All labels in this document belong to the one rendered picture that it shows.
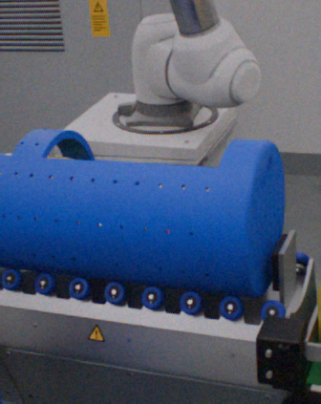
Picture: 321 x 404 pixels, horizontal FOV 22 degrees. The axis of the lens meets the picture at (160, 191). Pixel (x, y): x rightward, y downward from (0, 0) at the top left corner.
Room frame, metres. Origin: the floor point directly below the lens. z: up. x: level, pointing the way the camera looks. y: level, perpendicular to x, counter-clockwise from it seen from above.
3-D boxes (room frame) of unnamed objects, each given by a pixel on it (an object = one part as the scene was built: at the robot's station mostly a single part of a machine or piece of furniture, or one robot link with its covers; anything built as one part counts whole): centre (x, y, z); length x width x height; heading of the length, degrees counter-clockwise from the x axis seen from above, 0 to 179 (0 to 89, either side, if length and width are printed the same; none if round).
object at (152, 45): (2.10, -0.04, 1.22); 0.18 x 0.16 x 0.22; 38
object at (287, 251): (1.31, -0.21, 0.99); 0.10 x 0.02 x 0.12; 157
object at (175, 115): (2.12, -0.01, 1.08); 0.22 x 0.18 x 0.06; 76
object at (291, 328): (1.11, -0.18, 0.95); 0.10 x 0.07 x 0.10; 157
